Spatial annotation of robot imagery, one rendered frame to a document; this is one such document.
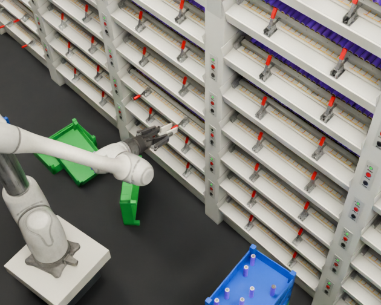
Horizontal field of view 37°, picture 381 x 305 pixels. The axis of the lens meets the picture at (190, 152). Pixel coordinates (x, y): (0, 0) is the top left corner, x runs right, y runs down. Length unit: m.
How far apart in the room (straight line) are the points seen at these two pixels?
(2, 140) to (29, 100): 1.64
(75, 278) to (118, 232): 0.49
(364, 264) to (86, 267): 1.16
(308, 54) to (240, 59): 0.34
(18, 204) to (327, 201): 1.26
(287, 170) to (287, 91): 0.39
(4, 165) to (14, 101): 1.37
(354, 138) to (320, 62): 0.26
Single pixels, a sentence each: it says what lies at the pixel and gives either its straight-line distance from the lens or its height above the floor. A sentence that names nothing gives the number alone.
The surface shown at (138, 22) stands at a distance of 2.52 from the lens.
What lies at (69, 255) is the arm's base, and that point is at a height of 0.30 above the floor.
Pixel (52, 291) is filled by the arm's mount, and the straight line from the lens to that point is 2.57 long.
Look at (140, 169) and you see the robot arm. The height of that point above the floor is 0.75.
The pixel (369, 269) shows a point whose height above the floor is 0.54.
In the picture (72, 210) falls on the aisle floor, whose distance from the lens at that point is 3.08.
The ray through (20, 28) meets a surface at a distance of 3.95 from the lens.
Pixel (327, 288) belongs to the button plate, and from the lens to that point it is 2.56.
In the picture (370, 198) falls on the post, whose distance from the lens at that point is 1.98.
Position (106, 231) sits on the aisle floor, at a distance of 2.98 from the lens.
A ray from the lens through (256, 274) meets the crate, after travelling 2.28.
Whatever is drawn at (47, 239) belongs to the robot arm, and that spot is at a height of 0.48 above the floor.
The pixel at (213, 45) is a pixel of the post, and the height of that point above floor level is 1.14.
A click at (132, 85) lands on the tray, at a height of 0.54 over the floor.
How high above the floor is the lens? 2.50
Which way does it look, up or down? 51 degrees down
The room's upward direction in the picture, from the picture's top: 2 degrees counter-clockwise
